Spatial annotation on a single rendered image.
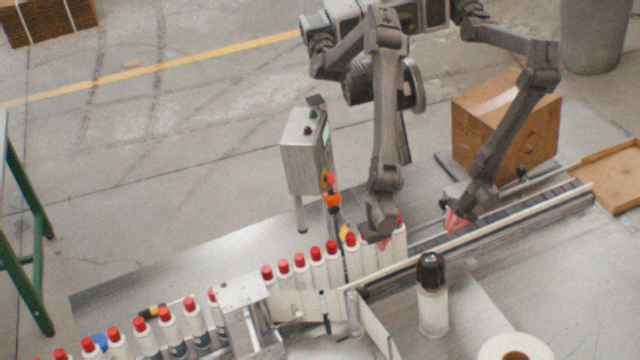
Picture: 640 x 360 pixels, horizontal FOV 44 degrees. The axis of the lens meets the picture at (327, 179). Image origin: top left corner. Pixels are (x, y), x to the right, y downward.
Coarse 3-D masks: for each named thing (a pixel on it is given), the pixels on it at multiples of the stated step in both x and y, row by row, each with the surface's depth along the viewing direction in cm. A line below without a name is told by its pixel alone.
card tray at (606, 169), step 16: (624, 144) 292; (576, 160) 287; (592, 160) 290; (608, 160) 290; (624, 160) 289; (576, 176) 286; (592, 176) 285; (608, 176) 284; (624, 176) 283; (592, 192) 279; (608, 192) 278; (624, 192) 277; (608, 208) 272; (624, 208) 270
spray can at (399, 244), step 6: (396, 228) 246; (402, 228) 247; (396, 234) 247; (402, 234) 247; (396, 240) 249; (402, 240) 249; (396, 246) 250; (402, 246) 251; (396, 252) 252; (402, 252) 252; (396, 258) 254; (402, 258) 254
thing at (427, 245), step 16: (544, 192) 275; (560, 192) 274; (512, 208) 271; (528, 208) 270; (480, 224) 267; (512, 224) 265; (432, 240) 264; (448, 240) 264; (400, 272) 256; (192, 352) 242; (208, 352) 241
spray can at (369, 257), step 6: (360, 234) 245; (360, 240) 245; (360, 246) 246; (366, 246) 245; (372, 246) 246; (366, 252) 247; (372, 252) 247; (366, 258) 249; (372, 258) 249; (366, 264) 250; (372, 264) 251; (366, 270) 252; (372, 270) 252
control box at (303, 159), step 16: (304, 112) 225; (320, 112) 224; (288, 128) 221; (320, 128) 220; (288, 144) 216; (304, 144) 215; (320, 144) 221; (288, 160) 219; (304, 160) 218; (320, 160) 221; (288, 176) 223; (304, 176) 222; (320, 176) 222; (304, 192) 226; (320, 192) 226
